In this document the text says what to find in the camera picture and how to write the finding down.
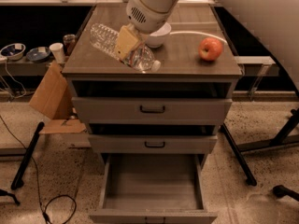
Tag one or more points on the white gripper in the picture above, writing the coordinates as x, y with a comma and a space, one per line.
145, 17

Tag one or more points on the clear plastic water bottle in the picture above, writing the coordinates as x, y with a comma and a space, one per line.
141, 59

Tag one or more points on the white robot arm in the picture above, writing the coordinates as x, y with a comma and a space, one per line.
275, 22

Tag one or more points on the top grey drawer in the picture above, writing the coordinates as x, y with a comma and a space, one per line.
152, 110

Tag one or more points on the grey drawer cabinet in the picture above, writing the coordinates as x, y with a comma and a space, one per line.
183, 75

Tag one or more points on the middle grey drawer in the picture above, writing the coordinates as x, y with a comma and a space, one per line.
152, 144

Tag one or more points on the bottom grey open drawer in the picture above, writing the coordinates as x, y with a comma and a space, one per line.
152, 189

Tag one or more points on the white bowl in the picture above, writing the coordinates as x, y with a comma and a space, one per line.
156, 39

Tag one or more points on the glass jar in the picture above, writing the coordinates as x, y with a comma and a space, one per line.
69, 43

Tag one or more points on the white paper cup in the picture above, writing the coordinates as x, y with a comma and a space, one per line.
57, 49

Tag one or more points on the red apple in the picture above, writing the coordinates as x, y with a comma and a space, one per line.
210, 49

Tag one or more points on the blue bowl right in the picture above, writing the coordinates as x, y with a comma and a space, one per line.
38, 55

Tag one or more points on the blue bowl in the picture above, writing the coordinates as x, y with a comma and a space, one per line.
38, 55
13, 52

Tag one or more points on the cardboard box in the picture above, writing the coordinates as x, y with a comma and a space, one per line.
52, 99

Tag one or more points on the blue bowl left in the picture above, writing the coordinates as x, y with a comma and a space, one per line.
13, 52

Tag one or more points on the black stand leg left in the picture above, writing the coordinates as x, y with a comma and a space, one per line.
17, 181

